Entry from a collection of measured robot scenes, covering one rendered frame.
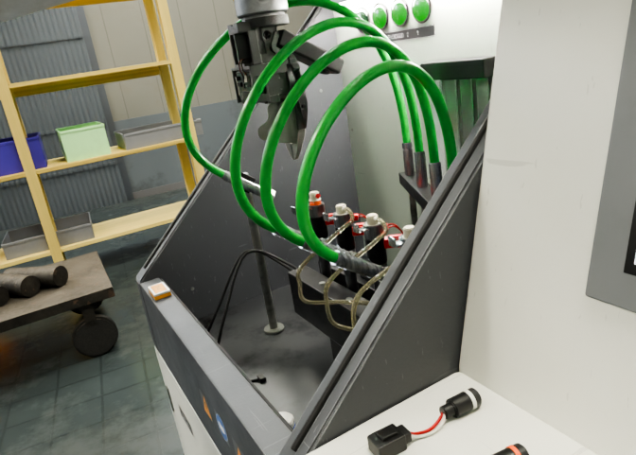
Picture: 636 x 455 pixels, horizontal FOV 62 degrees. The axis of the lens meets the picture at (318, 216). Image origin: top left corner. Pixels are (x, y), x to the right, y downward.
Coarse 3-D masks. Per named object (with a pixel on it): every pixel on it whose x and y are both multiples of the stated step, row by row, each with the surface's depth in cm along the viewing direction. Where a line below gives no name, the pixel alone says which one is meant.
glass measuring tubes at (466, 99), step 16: (432, 64) 89; (448, 64) 86; (464, 64) 83; (480, 64) 80; (448, 80) 88; (464, 80) 85; (480, 80) 82; (448, 96) 89; (464, 96) 86; (480, 96) 83; (464, 112) 87; (480, 112) 84; (464, 128) 88
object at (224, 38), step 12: (288, 0) 85; (300, 0) 85; (312, 0) 85; (324, 0) 86; (348, 12) 86; (228, 36) 86; (216, 48) 86; (204, 60) 86; (384, 60) 89; (192, 84) 87; (396, 84) 90; (396, 96) 91; (408, 132) 93; (192, 144) 90; (408, 144) 94; (216, 168) 92
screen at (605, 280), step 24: (624, 72) 42; (624, 96) 42; (624, 120) 42; (624, 144) 42; (624, 168) 42; (624, 192) 42; (600, 216) 44; (624, 216) 42; (600, 240) 44; (624, 240) 42; (600, 264) 44; (624, 264) 42; (600, 288) 44; (624, 288) 42
